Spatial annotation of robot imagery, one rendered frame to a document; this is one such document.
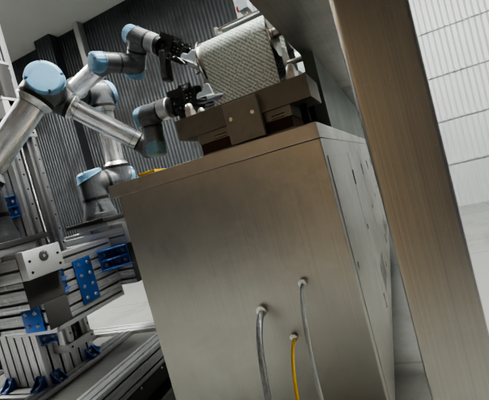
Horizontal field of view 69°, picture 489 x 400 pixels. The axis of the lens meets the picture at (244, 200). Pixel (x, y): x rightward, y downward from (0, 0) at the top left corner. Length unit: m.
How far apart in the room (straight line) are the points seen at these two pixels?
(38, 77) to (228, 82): 0.59
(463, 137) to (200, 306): 3.62
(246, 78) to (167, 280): 0.68
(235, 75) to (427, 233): 0.97
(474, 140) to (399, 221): 3.96
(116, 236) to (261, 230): 0.91
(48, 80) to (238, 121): 0.65
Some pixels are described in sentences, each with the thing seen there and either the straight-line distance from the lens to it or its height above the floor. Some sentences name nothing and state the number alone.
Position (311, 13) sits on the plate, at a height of 1.14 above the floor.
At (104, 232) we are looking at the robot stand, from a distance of 1.72.
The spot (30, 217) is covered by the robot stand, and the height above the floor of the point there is 0.89.
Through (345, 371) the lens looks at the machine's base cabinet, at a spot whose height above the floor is 0.28.
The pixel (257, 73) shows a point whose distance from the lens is 1.21.
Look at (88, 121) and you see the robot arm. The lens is 1.48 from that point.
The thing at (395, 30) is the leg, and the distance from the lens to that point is 0.37.
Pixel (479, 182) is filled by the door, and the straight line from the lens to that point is 4.34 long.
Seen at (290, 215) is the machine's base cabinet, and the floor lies 0.69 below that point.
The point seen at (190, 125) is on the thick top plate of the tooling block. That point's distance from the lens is 1.06.
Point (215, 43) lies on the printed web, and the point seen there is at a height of 1.27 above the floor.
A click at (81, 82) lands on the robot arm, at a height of 1.37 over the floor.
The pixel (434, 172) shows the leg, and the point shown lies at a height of 0.77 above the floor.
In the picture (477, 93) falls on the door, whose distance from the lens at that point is 4.34.
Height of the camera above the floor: 0.80
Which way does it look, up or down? 2 degrees down
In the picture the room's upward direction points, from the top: 15 degrees counter-clockwise
